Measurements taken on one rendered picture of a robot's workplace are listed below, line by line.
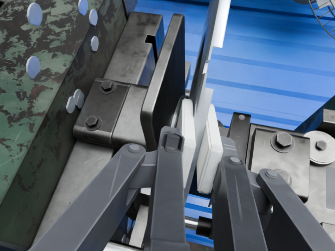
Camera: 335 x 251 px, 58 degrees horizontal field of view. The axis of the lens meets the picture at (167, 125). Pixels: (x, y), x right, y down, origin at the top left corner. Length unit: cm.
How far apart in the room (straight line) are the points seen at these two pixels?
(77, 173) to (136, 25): 28
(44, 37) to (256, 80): 178
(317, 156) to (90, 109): 34
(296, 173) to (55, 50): 37
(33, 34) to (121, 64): 14
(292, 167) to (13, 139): 36
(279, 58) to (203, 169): 212
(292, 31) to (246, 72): 52
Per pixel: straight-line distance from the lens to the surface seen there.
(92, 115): 42
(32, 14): 33
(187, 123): 18
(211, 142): 16
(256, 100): 202
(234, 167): 16
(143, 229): 52
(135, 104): 42
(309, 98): 212
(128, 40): 54
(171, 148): 15
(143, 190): 50
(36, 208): 41
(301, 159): 48
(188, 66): 66
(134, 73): 49
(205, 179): 17
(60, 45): 43
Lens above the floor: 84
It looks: 9 degrees down
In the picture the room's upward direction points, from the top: 101 degrees clockwise
